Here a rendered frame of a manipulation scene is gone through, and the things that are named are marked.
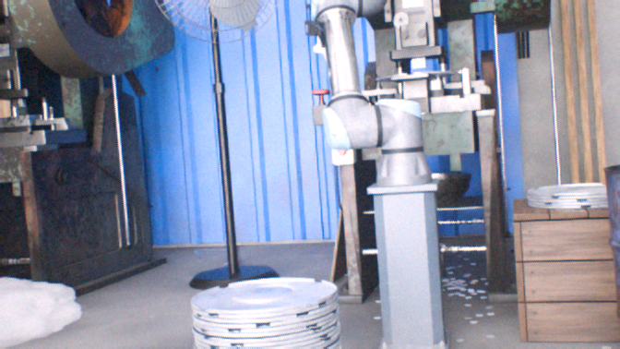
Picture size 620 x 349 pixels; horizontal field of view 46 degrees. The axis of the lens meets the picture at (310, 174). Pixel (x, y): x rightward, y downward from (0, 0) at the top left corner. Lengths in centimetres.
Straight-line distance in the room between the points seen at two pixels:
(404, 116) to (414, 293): 47
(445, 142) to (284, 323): 136
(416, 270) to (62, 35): 172
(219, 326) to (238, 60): 296
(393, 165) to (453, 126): 64
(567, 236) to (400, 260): 44
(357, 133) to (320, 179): 212
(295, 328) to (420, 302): 68
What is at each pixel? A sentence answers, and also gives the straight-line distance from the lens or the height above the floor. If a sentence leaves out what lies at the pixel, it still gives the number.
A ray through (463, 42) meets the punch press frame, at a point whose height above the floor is 92.
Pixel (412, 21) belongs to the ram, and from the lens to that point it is 277.
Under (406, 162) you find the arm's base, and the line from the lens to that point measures 197.
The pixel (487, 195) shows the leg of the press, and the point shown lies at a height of 36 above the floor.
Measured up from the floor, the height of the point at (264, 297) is 29.
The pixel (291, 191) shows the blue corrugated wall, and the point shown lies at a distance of 410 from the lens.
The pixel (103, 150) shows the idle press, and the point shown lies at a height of 60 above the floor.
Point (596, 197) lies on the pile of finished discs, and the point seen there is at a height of 38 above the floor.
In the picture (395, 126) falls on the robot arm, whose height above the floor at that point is 61.
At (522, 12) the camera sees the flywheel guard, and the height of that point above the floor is 96.
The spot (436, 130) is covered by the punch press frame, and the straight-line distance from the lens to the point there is 258.
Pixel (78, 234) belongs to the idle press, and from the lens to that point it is 339.
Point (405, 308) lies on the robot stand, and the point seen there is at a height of 12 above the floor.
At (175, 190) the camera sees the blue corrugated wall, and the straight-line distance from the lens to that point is 438.
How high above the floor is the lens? 60
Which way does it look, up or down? 3 degrees down
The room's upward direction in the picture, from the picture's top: 4 degrees counter-clockwise
